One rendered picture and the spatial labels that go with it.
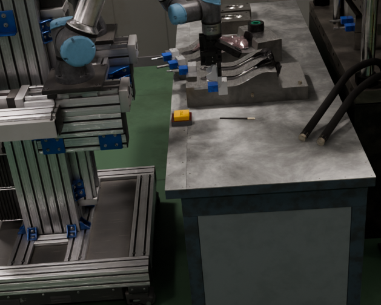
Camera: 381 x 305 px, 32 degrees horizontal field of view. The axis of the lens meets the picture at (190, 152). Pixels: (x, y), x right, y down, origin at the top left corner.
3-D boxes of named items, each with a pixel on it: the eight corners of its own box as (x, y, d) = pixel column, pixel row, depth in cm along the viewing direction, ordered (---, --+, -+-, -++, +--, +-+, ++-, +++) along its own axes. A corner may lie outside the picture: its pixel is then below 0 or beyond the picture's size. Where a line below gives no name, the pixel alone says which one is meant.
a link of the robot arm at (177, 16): (165, 20, 245) (192, 15, 248) (175, 28, 236) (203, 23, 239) (163, -1, 241) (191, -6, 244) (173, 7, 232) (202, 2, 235)
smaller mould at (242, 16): (213, 35, 347) (212, 22, 343) (212, 26, 360) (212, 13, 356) (251, 32, 346) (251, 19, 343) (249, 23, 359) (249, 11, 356)
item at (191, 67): (166, 79, 284) (165, 67, 282) (167, 74, 289) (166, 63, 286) (197, 77, 284) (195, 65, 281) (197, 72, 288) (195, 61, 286)
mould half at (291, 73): (187, 107, 273) (185, 77, 266) (188, 82, 295) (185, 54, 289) (308, 99, 270) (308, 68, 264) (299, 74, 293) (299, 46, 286)
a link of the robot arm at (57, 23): (83, 44, 251) (77, 9, 244) (91, 55, 240) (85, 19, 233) (52, 50, 248) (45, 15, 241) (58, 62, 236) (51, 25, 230)
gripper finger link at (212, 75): (206, 88, 254) (205, 65, 252) (222, 87, 254) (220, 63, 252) (206, 89, 251) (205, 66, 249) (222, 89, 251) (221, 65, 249)
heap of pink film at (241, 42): (201, 61, 301) (200, 45, 297) (190, 48, 316) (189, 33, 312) (254, 51, 306) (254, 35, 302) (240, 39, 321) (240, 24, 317)
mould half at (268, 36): (180, 80, 298) (178, 57, 293) (165, 61, 320) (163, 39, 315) (281, 60, 309) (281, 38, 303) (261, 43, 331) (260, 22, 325)
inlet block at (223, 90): (194, 97, 257) (193, 84, 254) (194, 91, 261) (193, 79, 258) (228, 94, 256) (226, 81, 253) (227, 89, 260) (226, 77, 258)
